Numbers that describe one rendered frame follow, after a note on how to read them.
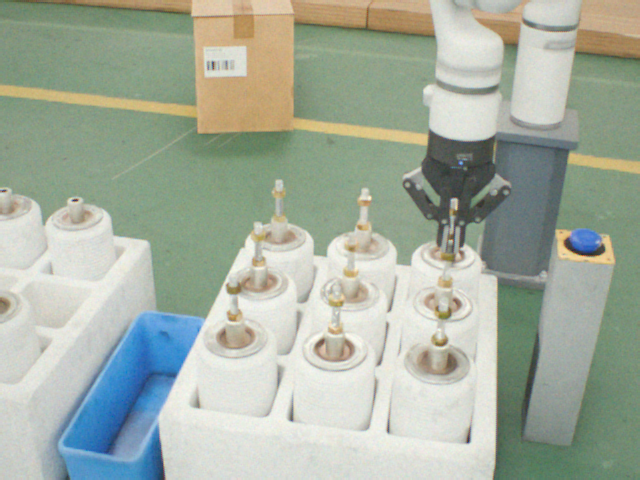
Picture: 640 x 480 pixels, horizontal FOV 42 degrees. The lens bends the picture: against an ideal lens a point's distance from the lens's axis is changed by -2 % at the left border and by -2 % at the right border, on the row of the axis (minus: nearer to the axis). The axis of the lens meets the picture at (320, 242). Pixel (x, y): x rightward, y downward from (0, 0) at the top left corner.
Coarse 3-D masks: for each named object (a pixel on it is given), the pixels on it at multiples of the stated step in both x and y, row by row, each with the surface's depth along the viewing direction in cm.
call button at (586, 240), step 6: (582, 228) 108; (576, 234) 107; (582, 234) 107; (588, 234) 107; (594, 234) 107; (570, 240) 107; (576, 240) 106; (582, 240) 106; (588, 240) 106; (594, 240) 106; (600, 240) 106; (576, 246) 106; (582, 246) 106; (588, 246) 105; (594, 246) 105
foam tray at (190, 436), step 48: (480, 288) 123; (480, 336) 113; (192, 384) 104; (288, 384) 104; (384, 384) 104; (480, 384) 105; (192, 432) 99; (240, 432) 97; (288, 432) 97; (336, 432) 97; (384, 432) 97; (480, 432) 97
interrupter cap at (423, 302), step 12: (432, 288) 109; (456, 288) 109; (420, 300) 107; (432, 300) 108; (456, 300) 107; (468, 300) 107; (420, 312) 105; (432, 312) 105; (456, 312) 105; (468, 312) 105
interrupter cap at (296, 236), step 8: (288, 224) 123; (288, 232) 121; (296, 232) 121; (304, 232) 121; (264, 240) 119; (272, 240) 120; (288, 240) 120; (296, 240) 119; (304, 240) 119; (264, 248) 117; (272, 248) 117; (280, 248) 117; (288, 248) 117; (296, 248) 118
